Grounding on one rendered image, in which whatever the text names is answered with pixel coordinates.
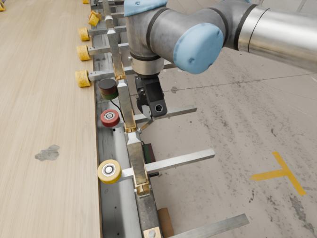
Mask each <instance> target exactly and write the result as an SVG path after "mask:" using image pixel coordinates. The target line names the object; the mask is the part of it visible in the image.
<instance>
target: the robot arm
mask: <svg viewBox="0 0 317 238"><path fill-rule="evenodd" d="M124 10H125V13H124V16H125V22H126V29H127V36H128V44H129V50H130V57H128V60H130V61H131V65H132V69H133V70H134V71H135V72H136V74H137V76H134V77H135V84H136V90H137V93H138V96H139V97H138V98H136V100H137V101H136V103H137V107H138V109H139V111H140V112H141V113H142V114H143V115H144V116H145V117H146V118H148V119H152V118H156V117H160V116H164V115H166V114H167V106H166V103H165V99H164V96H165V95H164V93H163V90H162V88H161V85H160V81H159V77H158V75H159V74H160V72H161V70H162V69H163V68H164V61H165V59H166V60H167V61H169V62H171V63H172V64H174V65H176V66H177V67H178V68H179V69H181V70H183V71H187V72H188V73H191V74H200V73H202V72H204V71H206V70H207V69H208V68H209V67H210V65H212V64H213V63H214V62H215V60H216V59H217V57H218V56H219V54H220V52H221V49H222V48H224V47H227V48H230V49H233V50H236V51H240V52H247V53H250V54H254V55H257V56H260V57H263V58H266V59H269V60H273V61H276V62H280V63H283V64H285V65H289V66H292V67H295V68H299V69H302V70H305V71H308V72H311V73H315V74H317V15H312V14H306V13H300V12H293V11H287V10H281V9H275V8H267V7H264V6H262V5H257V4H252V3H251V1H250V0H222V1H221V2H219V3H217V4H214V5H212V6H210V7H207V8H205V9H202V10H199V11H197V12H194V13H192V14H190V15H185V14H182V13H180V12H177V11H174V10H172V9H169V8H167V0H125V1H124ZM137 78H138V79H137ZM150 112H151V114H150Z"/></svg>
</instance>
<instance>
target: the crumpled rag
mask: <svg viewBox="0 0 317 238"><path fill-rule="evenodd" d="M59 148H60V147H59V146H57V145H54V144H53V145H50V146H49V147H48V148H47V149H44V150H41V151H40V153H38V154H36V155H34V157H35V159H38V160H40V161H44V160H51V161H54V160H56V159H57V157H58V156H59V155H60V153H59V152H57V150H58V149H59Z"/></svg>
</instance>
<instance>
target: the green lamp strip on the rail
mask: <svg viewBox="0 0 317 238"><path fill-rule="evenodd" d="M144 150H145V154H146V158H147V162H148V164H149V163H151V159H150V155H149V151H148V147H147V145H144Z"/></svg>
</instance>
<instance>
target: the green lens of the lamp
mask: <svg viewBox="0 0 317 238"><path fill-rule="evenodd" d="M118 94H119V93H118V90H117V91H116V92H115V93H114V94H111V95H104V94H102V93H101V96H102V98H103V99H105V100H113V99H115V98H117V97H118Z"/></svg>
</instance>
